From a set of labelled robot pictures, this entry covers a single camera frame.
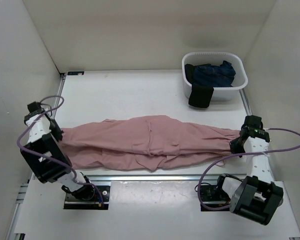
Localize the pink trousers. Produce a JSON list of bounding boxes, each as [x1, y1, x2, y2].
[[59, 115, 239, 172]]

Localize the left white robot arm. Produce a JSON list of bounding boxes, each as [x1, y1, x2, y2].
[[17, 101, 96, 201]]

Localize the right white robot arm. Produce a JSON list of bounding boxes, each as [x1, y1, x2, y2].
[[214, 115, 284, 226]]

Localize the blue trousers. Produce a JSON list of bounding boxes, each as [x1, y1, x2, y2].
[[191, 60, 236, 88]]

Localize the black trousers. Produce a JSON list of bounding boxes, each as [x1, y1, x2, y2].
[[184, 64, 214, 109]]

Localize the white plastic basket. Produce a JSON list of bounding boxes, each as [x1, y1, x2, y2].
[[181, 51, 248, 102]]

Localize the blue corner label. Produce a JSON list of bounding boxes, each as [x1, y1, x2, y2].
[[67, 71, 85, 76]]

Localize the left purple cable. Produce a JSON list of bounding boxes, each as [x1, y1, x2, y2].
[[16, 96, 103, 205]]

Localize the purple cable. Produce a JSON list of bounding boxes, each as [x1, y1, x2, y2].
[[197, 127, 300, 211], [16, 96, 103, 205]]

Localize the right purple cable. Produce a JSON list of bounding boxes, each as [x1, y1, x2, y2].
[[197, 127, 300, 211]]

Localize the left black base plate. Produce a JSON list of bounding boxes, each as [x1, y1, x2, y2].
[[63, 184, 111, 211]]

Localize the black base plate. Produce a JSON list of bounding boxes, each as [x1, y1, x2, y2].
[[195, 183, 248, 213], [63, 184, 111, 211]]

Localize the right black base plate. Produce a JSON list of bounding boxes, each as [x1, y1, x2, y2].
[[195, 183, 248, 213]]

